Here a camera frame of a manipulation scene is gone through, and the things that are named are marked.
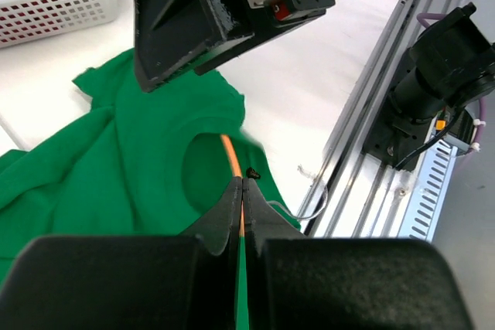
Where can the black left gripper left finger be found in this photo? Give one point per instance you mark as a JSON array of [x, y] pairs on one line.
[[187, 281]]

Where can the white plastic basket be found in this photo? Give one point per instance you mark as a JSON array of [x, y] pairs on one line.
[[24, 21]]

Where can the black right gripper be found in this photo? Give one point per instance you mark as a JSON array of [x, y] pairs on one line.
[[175, 36]]

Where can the white slotted cable duct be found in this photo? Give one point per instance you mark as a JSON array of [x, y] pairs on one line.
[[428, 194]]

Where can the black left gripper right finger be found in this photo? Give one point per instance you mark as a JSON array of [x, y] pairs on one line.
[[298, 282]]

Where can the green t shirt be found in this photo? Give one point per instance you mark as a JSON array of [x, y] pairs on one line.
[[136, 163]]

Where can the aluminium frame rail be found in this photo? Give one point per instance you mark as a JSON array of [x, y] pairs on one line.
[[364, 196]]

